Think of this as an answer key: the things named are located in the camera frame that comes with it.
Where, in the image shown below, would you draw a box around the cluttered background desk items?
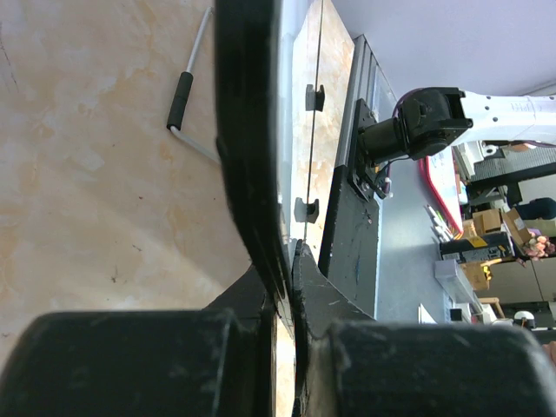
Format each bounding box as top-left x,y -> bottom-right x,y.
412,147 -> 556,327

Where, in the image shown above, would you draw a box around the white whiteboard black frame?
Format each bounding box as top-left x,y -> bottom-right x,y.
165,0 -> 327,335

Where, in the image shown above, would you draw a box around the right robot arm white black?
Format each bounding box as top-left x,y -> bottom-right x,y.
347,87 -> 555,200

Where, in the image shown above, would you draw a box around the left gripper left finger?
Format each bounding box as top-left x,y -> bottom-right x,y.
1,268 -> 276,416

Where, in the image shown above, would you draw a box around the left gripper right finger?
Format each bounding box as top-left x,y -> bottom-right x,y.
292,242 -> 555,416

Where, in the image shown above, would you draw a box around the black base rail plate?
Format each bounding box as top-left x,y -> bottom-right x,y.
318,98 -> 380,317

